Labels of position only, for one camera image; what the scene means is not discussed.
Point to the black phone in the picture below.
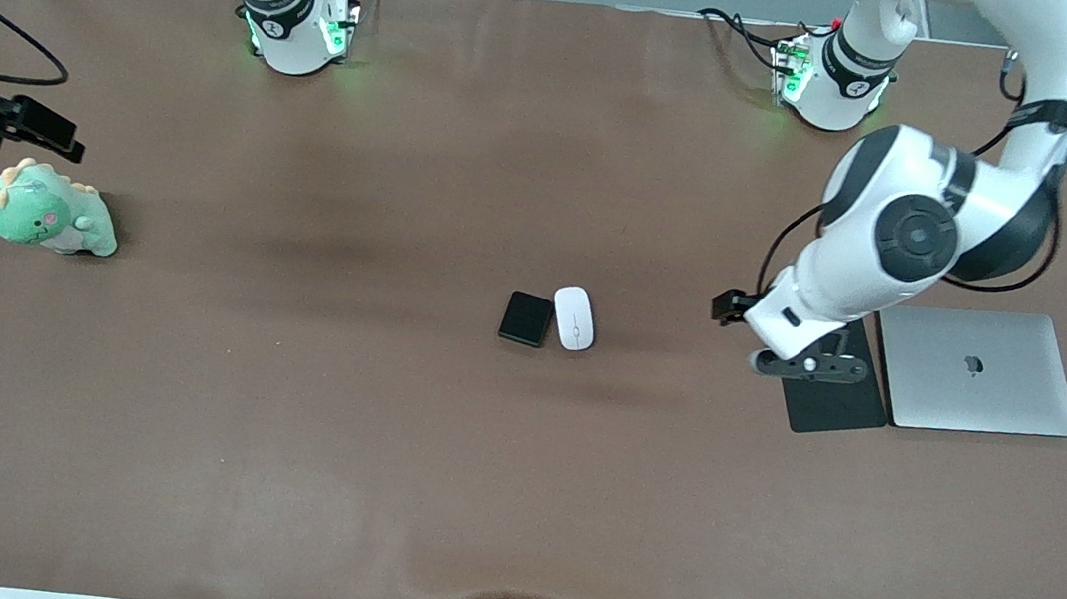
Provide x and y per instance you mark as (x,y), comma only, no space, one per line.
(526,319)

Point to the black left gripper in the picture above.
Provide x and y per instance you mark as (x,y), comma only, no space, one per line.
(727,305)

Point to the white computer mouse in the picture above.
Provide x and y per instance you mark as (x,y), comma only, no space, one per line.
(574,319)

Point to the green dinosaur plush toy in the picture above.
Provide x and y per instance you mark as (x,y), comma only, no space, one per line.
(41,213)

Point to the brown table cover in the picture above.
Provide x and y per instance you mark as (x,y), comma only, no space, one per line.
(512,488)

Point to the black mouse pad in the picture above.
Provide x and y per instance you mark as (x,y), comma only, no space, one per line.
(832,412)

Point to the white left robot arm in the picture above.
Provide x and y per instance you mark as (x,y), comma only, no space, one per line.
(913,232)

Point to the silver laptop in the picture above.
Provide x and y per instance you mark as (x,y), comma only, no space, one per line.
(986,381)

